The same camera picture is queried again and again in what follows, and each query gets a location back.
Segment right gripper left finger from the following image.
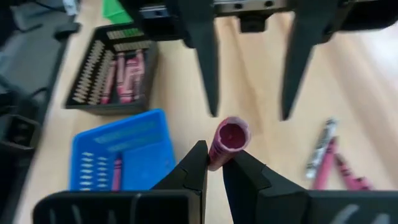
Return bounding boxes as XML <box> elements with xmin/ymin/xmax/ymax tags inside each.
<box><xmin>151</xmin><ymin>139</ymin><xmax>209</xmax><ymax>224</ymax></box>

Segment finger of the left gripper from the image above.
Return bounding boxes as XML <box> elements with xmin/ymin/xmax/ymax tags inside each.
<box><xmin>279</xmin><ymin>0</ymin><xmax>340</xmax><ymax>121</ymax></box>
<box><xmin>178</xmin><ymin>0</ymin><xmax>221</xmax><ymax>118</ymax></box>

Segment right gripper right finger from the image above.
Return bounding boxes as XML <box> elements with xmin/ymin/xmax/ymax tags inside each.
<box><xmin>222</xmin><ymin>150</ymin><xmax>308</xmax><ymax>224</ymax></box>

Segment blue plastic basket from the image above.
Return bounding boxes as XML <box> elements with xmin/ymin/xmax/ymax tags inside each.
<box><xmin>70</xmin><ymin>108</ymin><xmax>177</xmax><ymax>191</ymax></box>

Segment magenta crayon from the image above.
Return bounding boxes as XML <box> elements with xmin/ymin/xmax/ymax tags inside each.
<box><xmin>112</xmin><ymin>157</ymin><xmax>123</xmax><ymax>191</ymax></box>
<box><xmin>207</xmin><ymin>116</ymin><xmax>252</xmax><ymax>172</ymax></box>
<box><xmin>312</xmin><ymin>138</ymin><xmax>338</xmax><ymax>190</ymax></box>
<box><xmin>335</xmin><ymin>154</ymin><xmax>374</xmax><ymax>191</ymax></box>

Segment pink crayon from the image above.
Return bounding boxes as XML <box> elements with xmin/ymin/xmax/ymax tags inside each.
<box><xmin>99</xmin><ymin>60</ymin><xmax>118</xmax><ymax>105</ymax></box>
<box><xmin>133</xmin><ymin>49</ymin><xmax>146</xmax><ymax>100</ymax></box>
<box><xmin>116</xmin><ymin>52</ymin><xmax>134</xmax><ymax>104</ymax></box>

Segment grey crayon black tip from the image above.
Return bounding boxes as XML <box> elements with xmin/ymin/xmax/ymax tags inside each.
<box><xmin>305</xmin><ymin>118</ymin><xmax>338</xmax><ymax>180</ymax></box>

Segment green plastic basket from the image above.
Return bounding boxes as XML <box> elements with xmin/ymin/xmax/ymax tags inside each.
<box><xmin>101</xmin><ymin>0</ymin><xmax>134</xmax><ymax>25</ymax></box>

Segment black plastic basket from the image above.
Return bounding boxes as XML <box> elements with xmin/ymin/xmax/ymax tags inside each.
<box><xmin>64</xmin><ymin>23</ymin><xmax>159</xmax><ymax>116</ymax></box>

